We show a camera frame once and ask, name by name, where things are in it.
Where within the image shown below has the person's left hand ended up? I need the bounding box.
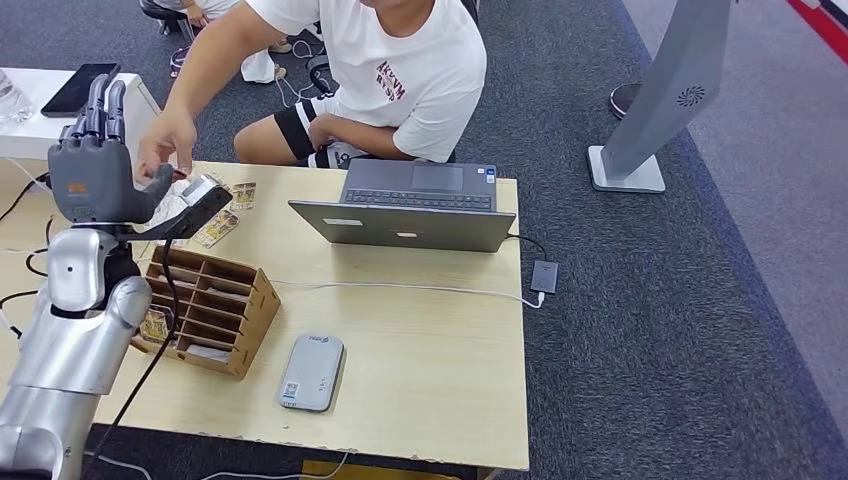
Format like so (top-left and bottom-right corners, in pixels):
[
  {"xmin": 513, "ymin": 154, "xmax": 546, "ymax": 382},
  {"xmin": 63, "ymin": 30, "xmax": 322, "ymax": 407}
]
[{"xmin": 307, "ymin": 112, "xmax": 340, "ymax": 150}]

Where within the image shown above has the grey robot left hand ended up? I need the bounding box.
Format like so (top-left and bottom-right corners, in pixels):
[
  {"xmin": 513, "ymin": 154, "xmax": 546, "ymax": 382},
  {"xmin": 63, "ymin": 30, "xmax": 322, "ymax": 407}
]
[{"xmin": 47, "ymin": 74, "xmax": 176, "ymax": 227}]

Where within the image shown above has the person's right hand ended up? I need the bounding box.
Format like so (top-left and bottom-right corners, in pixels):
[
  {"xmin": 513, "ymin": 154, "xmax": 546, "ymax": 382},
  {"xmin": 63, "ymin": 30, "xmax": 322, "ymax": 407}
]
[{"xmin": 135, "ymin": 105, "xmax": 199, "ymax": 187}]

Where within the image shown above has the patterned ID card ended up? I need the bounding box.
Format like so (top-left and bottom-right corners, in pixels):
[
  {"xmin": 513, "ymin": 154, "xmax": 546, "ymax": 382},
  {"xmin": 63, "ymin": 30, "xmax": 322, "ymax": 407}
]
[{"xmin": 229, "ymin": 182, "xmax": 258, "ymax": 212}]

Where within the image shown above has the seated person in background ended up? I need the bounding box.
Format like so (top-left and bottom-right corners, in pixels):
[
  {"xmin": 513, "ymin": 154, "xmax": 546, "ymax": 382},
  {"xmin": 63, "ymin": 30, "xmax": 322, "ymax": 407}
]
[{"xmin": 139, "ymin": 0, "xmax": 293, "ymax": 84}]

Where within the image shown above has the large patterned card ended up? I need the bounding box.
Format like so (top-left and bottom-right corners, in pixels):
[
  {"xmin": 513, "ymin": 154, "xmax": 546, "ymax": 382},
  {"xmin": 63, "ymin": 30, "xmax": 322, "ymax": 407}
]
[{"xmin": 192, "ymin": 210, "xmax": 240, "ymax": 250}]

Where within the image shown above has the patterned card in organizer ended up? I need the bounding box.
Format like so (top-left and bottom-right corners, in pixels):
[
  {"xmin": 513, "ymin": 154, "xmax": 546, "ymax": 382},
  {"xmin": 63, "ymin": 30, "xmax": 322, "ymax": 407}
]
[{"xmin": 140, "ymin": 307, "xmax": 170, "ymax": 346}]

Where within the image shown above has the cardboard card organizer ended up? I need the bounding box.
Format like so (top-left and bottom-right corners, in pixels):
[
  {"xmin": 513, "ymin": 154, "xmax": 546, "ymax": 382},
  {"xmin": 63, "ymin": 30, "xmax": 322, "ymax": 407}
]
[{"xmin": 131, "ymin": 246, "xmax": 282, "ymax": 381}]

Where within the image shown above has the white box stand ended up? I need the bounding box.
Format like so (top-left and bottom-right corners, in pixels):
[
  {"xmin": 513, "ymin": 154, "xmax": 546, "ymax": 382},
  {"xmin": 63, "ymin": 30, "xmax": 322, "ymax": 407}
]
[{"xmin": 0, "ymin": 66, "xmax": 162, "ymax": 160}]

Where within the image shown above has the black smartphone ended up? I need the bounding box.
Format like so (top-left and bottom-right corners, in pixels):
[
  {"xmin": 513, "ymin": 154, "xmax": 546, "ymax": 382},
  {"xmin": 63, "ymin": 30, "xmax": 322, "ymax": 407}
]
[{"xmin": 39, "ymin": 62, "xmax": 122, "ymax": 119}]

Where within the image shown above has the clear water bottle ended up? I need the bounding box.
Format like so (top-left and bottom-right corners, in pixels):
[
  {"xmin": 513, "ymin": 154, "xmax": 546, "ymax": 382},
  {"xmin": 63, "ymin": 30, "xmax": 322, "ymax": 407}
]
[{"xmin": 0, "ymin": 68, "xmax": 33, "ymax": 124}]

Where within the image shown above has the grey laptop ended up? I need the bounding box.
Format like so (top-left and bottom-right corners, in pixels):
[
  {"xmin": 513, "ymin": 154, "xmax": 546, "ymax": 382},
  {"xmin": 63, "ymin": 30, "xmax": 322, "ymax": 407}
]
[{"xmin": 287, "ymin": 158, "xmax": 518, "ymax": 254}]

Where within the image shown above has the chrome stool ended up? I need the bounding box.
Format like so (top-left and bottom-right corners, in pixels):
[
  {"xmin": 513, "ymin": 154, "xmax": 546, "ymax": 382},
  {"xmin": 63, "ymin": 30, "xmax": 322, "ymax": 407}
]
[{"xmin": 139, "ymin": 0, "xmax": 197, "ymax": 77}]

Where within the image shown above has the round black base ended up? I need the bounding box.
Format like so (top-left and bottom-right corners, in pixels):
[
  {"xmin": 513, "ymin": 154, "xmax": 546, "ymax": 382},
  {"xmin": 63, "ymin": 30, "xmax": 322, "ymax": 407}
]
[{"xmin": 609, "ymin": 83, "xmax": 645, "ymax": 122}]

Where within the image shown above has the yellow object under table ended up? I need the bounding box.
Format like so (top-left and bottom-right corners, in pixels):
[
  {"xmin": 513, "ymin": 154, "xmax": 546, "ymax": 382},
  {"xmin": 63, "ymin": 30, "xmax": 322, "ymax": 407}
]
[{"xmin": 301, "ymin": 461, "xmax": 458, "ymax": 480}]

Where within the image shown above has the grey kiosk stand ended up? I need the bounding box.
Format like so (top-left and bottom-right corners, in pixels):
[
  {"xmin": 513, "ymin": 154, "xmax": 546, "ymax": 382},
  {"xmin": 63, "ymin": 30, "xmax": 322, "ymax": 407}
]
[{"xmin": 587, "ymin": 0, "xmax": 740, "ymax": 195}]

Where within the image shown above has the white floor cable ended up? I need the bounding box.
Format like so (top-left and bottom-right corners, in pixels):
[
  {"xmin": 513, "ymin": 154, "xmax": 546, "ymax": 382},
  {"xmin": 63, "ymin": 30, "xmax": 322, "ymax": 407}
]
[{"xmin": 274, "ymin": 39, "xmax": 333, "ymax": 107}]

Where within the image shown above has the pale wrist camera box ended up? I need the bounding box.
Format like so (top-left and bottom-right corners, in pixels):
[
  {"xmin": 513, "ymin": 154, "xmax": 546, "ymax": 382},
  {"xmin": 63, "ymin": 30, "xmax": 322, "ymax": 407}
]
[{"xmin": 180, "ymin": 173, "xmax": 233, "ymax": 210}]

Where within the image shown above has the black adapter cable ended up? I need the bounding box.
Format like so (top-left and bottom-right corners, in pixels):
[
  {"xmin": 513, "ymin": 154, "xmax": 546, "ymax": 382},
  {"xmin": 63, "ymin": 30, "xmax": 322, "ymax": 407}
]
[{"xmin": 0, "ymin": 172, "xmax": 52, "ymax": 225}]

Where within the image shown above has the looped black cable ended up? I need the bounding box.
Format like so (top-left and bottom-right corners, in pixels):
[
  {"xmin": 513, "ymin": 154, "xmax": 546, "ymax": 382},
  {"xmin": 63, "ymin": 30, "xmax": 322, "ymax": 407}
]
[{"xmin": 25, "ymin": 215, "xmax": 56, "ymax": 278}]

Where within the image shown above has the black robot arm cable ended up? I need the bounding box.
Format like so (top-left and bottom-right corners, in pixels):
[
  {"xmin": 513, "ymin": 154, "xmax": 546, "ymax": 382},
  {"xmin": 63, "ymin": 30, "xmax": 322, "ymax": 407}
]
[{"xmin": 82, "ymin": 239, "xmax": 181, "ymax": 475}]

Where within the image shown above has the black plug with cable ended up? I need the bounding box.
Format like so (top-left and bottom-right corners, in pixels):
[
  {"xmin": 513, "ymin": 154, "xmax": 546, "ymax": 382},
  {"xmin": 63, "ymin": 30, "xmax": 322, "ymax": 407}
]
[{"xmin": 0, "ymin": 289, "xmax": 42, "ymax": 340}]

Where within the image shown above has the long white cable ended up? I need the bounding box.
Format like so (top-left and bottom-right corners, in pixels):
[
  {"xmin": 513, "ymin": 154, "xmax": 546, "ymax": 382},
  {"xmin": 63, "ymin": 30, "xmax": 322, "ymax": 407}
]
[{"xmin": 132, "ymin": 254, "xmax": 546, "ymax": 311}]

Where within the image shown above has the short black drive cable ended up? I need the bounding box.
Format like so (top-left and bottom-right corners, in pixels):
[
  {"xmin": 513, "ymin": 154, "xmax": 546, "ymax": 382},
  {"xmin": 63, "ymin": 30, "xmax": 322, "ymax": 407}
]
[{"xmin": 505, "ymin": 233, "xmax": 550, "ymax": 263}]

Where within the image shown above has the white power strip cord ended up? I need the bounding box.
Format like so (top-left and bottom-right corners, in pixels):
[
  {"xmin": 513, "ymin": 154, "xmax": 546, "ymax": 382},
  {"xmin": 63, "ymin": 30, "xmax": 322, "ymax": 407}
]
[{"xmin": 86, "ymin": 450, "xmax": 155, "ymax": 480}]

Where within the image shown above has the white cable under table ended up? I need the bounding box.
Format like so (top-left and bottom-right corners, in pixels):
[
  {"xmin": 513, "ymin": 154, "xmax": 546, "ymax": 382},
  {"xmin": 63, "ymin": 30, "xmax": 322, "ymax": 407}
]
[{"xmin": 198, "ymin": 453, "xmax": 350, "ymax": 480}]

